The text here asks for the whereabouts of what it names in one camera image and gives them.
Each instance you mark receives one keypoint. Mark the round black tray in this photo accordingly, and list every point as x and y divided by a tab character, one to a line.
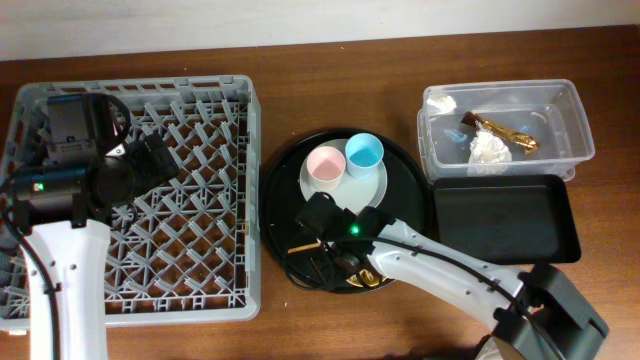
408	197

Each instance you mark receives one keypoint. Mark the gold brown snack wrapper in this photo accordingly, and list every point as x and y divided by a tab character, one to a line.
479	122

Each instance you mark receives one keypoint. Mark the clear plastic bin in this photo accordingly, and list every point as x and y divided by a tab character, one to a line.
522	127

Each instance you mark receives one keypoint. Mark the pink cup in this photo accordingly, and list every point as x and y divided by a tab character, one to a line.
326	166

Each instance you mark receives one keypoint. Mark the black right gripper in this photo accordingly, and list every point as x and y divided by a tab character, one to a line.
310	251

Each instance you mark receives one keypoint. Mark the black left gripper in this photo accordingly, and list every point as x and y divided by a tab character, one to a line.
154	157

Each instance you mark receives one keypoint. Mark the blue cup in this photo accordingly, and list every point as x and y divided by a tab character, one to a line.
363	153

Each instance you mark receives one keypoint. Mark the wooden chopstick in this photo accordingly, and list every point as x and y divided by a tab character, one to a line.
304	248

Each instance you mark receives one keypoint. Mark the black rectangular tray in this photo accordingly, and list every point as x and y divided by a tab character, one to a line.
507	220

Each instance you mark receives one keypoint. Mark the grey dishwasher rack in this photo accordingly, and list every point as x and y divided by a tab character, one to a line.
188	251

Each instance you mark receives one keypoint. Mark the pale grey plate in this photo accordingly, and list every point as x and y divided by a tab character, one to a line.
351	193

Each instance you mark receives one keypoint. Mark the yellow bowl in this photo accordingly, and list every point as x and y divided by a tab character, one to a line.
367	279

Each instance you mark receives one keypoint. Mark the white tissue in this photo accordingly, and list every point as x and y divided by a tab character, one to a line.
489	155

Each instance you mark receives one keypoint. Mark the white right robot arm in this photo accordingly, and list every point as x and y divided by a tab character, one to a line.
537	314

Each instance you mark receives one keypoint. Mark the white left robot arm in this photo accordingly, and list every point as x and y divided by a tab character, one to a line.
60	215

